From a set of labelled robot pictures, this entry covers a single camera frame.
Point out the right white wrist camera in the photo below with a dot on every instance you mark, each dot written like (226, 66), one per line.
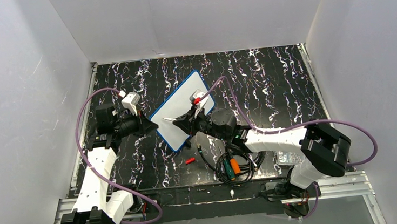
(199, 100)

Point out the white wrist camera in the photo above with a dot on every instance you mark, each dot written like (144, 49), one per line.
(130, 102)
(199, 100)

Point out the blue framed whiteboard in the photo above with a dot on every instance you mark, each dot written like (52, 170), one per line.
(175, 105)

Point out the clear plastic screw box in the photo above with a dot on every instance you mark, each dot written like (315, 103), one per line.
(289, 158)

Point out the red marker cap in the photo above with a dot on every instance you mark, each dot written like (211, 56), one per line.
(189, 161)

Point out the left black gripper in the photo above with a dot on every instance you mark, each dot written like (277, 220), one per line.
(141, 124)

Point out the orange handled screwdriver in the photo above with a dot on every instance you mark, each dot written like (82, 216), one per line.
(234, 163)

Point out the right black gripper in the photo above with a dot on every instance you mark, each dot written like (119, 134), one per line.
(192, 123)

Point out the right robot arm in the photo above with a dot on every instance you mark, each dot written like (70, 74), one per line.
(324, 147)

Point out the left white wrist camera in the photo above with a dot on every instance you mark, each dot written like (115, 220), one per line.
(130, 102)

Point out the whiteboard metal stand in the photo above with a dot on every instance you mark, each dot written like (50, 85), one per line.
(187, 143)

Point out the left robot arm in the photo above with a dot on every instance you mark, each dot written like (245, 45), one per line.
(93, 205)

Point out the green handled screwdriver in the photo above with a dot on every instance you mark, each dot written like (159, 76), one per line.
(226, 162)

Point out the aluminium frame rail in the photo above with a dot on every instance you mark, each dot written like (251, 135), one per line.
(216, 200)

